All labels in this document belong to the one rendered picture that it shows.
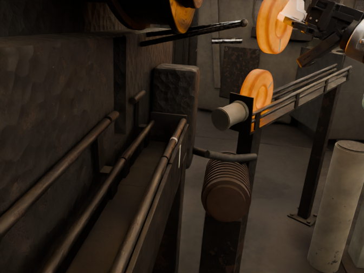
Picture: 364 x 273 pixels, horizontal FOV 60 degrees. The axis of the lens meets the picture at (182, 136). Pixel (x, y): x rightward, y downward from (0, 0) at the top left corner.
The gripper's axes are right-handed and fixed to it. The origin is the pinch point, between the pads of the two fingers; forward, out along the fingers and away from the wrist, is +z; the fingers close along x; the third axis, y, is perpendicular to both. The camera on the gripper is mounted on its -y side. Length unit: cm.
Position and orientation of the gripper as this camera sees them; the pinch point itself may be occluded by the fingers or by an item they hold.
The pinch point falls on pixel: (277, 15)
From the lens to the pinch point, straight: 92.4
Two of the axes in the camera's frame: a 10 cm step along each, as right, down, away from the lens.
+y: 2.6, -8.2, -5.0
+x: -6.9, 2.0, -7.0
